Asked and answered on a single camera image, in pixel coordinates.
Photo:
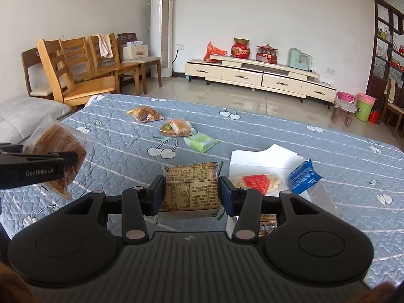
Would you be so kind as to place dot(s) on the dark chair with cream seat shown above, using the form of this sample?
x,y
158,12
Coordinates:
x,y
151,60
31,69

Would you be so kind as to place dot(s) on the green bucket with pink rim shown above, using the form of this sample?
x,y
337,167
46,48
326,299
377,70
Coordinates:
x,y
364,109

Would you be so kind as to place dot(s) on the red plastic bag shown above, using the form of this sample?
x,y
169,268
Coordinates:
x,y
214,52

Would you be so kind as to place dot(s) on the blue snack packet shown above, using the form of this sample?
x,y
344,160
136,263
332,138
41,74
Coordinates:
x,y
303,176

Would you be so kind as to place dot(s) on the clear bag of sliced bread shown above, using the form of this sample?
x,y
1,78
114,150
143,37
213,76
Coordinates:
x,y
56,139

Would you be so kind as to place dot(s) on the dark brown printed packet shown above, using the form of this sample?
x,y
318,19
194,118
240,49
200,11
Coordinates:
x,y
268,224

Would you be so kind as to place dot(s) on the long cracker packet red label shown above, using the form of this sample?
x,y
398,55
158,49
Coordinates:
x,y
258,181

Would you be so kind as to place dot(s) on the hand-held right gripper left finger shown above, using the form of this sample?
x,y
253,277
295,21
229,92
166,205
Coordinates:
x,y
157,195

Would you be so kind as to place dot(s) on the small wooden stool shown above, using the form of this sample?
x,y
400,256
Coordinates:
x,y
344,109

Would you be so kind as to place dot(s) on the mint green kitchen appliance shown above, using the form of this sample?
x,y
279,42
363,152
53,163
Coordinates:
x,y
294,58

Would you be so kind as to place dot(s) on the cream television cabinet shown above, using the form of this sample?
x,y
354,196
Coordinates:
x,y
240,72

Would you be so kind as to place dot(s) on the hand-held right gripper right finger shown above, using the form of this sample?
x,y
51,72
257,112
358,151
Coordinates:
x,y
225,195

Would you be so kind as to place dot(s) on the dark wooden display shelf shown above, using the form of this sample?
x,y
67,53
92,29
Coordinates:
x,y
382,38

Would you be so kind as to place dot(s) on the green snack packet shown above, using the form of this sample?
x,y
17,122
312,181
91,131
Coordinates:
x,y
202,142

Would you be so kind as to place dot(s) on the grey cushion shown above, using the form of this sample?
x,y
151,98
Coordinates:
x,y
25,113

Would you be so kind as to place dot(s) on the blue quilted blanket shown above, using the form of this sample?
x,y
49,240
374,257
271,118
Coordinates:
x,y
126,151

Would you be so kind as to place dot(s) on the white wall socket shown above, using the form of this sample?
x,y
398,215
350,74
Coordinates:
x,y
180,47
330,71

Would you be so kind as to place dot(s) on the pink basin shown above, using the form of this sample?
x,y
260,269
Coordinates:
x,y
346,97

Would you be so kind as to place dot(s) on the white blender jug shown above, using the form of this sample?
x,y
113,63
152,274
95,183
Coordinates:
x,y
306,61

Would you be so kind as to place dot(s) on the small wooden chair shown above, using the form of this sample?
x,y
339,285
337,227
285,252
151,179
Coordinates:
x,y
394,107

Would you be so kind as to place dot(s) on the small orange cake packet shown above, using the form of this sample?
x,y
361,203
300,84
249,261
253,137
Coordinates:
x,y
180,127

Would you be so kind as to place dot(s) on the white standing air conditioner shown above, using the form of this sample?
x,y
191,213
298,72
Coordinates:
x,y
161,28

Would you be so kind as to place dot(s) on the red decorative box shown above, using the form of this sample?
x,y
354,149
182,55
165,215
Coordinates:
x,y
266,56

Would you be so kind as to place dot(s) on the white towel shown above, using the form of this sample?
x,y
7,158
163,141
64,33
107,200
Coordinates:
x,y
105,45

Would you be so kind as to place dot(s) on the clear bag of round crackers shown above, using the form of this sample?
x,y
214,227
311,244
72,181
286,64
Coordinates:
x,y
145,113

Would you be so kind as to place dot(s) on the white cardboard box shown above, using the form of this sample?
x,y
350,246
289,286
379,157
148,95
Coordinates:
x,y
262,161

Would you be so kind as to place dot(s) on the brown printed snack packet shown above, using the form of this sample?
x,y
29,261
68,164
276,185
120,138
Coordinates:
x,y
192,189

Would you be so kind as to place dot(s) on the red and gold jar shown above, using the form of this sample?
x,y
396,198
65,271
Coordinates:
x,y
240,50

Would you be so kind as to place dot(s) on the red container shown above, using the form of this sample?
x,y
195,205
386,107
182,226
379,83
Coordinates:
x,y
374,116

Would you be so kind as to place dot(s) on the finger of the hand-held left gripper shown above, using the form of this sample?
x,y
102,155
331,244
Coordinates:
x,y
70,159

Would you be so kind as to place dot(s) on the white gift box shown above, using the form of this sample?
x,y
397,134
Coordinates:
x,y
135,52

